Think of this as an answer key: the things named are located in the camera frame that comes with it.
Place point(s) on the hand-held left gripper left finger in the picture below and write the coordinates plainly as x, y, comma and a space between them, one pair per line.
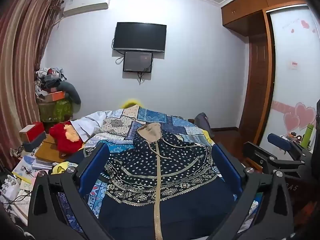
93, 170

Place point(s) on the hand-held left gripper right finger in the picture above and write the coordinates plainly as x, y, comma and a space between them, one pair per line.
226, 166

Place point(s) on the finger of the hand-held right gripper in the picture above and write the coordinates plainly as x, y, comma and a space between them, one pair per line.
278, 140
257, 155

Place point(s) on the navy patterned hooded jacket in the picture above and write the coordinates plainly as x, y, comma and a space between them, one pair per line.
160, 180

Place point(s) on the pile of clothes and clutter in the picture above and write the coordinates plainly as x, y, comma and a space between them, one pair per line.
48, 76

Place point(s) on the green bottle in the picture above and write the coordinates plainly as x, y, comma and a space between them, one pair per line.
307, 136

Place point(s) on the yellow cloth item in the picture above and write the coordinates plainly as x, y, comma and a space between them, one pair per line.
60, 168

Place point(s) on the red plush toy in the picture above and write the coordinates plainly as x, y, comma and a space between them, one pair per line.
65, 137

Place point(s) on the white cloth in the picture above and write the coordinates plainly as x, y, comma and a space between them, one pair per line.
92, 122

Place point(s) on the grey bag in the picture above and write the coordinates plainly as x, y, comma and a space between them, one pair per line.
203, 123

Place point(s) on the brown cardboard box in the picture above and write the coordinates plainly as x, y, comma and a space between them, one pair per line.
48, 150

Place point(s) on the stack of books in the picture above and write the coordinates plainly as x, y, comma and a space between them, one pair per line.
41, 163

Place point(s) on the brown wooden door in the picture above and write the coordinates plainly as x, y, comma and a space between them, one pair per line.
257, 85

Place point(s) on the white heart-sticker sliding door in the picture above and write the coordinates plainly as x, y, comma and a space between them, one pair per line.
292, 80

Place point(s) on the grey box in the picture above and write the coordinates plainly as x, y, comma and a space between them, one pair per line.
35, 145

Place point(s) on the green patterned bag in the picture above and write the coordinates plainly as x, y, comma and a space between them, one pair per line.
56, 110

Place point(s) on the red box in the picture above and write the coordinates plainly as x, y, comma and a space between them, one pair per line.
33, 131

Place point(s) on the yellow cushion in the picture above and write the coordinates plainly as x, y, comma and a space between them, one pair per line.
131, 103

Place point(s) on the blue patchwork blanket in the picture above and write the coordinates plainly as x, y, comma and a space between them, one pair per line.
155, 117

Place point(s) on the orange box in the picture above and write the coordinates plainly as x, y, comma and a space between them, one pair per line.
55, 96

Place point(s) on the small black monitor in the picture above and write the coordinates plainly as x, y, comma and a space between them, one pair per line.
137, 62

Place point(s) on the striped maroon curtain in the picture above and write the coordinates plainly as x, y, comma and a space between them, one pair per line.
17, 67

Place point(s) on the wooden overhead cabinet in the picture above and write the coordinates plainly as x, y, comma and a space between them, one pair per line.
252, 2

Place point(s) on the white air conditioner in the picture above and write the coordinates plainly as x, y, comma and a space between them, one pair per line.
85, 3

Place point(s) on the black wall television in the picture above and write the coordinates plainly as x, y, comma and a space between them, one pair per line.
140, 37

